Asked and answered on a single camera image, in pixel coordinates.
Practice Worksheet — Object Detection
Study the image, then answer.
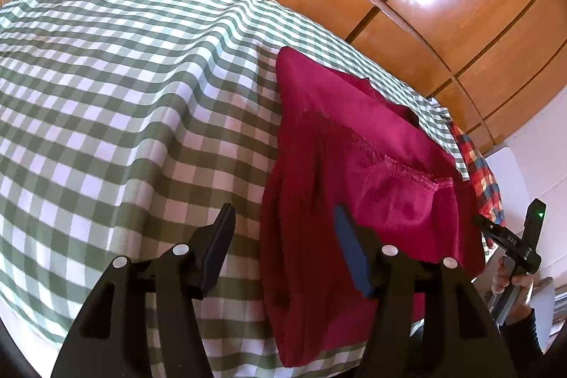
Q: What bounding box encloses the dark red garment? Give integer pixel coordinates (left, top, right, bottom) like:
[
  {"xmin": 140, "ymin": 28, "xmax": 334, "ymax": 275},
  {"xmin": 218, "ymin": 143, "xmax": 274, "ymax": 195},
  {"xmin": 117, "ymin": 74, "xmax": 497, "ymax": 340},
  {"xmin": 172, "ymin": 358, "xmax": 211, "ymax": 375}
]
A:
[{"xmin": 260, "ymin": 46, "xmax": 485, "ymax": 367}]

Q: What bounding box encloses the person's right forearm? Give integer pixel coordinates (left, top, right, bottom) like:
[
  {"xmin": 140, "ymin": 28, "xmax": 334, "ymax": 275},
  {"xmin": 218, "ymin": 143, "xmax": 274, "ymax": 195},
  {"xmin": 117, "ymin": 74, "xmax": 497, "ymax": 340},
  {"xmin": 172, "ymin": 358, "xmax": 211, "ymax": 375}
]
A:
[{"xmin": 503, "ymin": 307, "xmax": 546, "ymax": 366}]

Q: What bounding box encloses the white headboard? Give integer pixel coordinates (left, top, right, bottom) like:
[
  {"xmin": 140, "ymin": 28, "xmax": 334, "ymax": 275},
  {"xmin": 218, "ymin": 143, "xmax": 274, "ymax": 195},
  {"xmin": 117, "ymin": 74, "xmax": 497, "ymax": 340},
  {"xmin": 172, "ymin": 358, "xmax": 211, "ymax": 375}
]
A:
[{"xmin": 483, "ymin": 145, "xmax": 554, "ymax": 272}]

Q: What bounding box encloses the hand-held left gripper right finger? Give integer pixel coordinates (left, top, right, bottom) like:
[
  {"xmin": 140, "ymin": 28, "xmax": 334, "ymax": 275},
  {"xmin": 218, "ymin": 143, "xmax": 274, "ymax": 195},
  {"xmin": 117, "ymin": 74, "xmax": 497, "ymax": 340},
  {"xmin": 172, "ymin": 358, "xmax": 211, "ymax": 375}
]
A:
[{"xmin": 333, "ymin": 203, "xmax": 517, "ymax": 378}]

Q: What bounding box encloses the green white checked bedsheet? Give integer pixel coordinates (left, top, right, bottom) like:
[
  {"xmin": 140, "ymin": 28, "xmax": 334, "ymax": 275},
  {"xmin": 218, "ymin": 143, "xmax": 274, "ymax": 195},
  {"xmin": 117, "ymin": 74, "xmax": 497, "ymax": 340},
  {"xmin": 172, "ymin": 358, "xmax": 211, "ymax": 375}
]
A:
[{"xmin": 0, "ymin": 0, "xmax": 470, "ymax": 376}]

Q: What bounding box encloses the person's right hand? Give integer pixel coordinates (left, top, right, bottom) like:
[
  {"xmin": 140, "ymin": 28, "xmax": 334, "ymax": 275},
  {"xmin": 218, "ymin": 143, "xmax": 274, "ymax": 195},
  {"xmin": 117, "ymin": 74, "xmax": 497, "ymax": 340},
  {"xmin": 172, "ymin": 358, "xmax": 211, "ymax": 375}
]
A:
[{"xmin": 492, "ymin": 256, "xmax": 538, "ymax": 326}]

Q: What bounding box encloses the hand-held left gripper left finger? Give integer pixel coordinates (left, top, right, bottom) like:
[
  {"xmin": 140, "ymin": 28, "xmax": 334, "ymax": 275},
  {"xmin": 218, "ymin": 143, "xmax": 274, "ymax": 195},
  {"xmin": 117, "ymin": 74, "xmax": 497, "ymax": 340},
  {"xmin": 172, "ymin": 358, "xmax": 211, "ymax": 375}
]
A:
[{"xmin": 51, "ymin": 203, "xmax": 236, "ymax": 378}]

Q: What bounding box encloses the red blue plaid cloth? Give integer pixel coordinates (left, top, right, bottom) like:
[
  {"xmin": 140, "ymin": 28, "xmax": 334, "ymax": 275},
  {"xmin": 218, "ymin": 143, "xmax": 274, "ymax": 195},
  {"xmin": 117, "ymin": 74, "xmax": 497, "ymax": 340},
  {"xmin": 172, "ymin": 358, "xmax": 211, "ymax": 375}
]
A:
[{"xmin": 449, "ymin": 119, "xmax": 506, "ymax": 259}]

